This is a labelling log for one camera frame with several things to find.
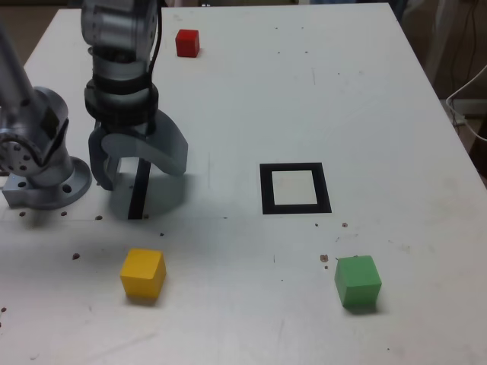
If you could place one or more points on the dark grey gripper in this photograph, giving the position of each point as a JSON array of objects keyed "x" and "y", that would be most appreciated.
[{"x": 121, "y": 110}]

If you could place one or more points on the yellow cube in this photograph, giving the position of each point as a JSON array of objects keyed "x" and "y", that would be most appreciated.
[{"x": 141, "y": 275}]

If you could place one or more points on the red cube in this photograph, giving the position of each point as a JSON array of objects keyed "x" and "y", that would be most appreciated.
[{"x": 187, "y": 45}]

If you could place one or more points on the green cube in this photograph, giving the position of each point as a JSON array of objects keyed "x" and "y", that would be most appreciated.
[{"x": 359, "y": 285}]

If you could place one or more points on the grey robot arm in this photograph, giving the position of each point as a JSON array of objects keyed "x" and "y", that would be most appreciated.
[{"x": 114, "y": 23}]

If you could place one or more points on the black tape square outline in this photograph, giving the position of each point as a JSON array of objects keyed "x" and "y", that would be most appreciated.
[{"x": 266, "y": 190}]

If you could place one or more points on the black tape strip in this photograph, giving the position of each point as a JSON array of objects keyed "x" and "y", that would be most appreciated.
[{"x": 137, "y": 197}]

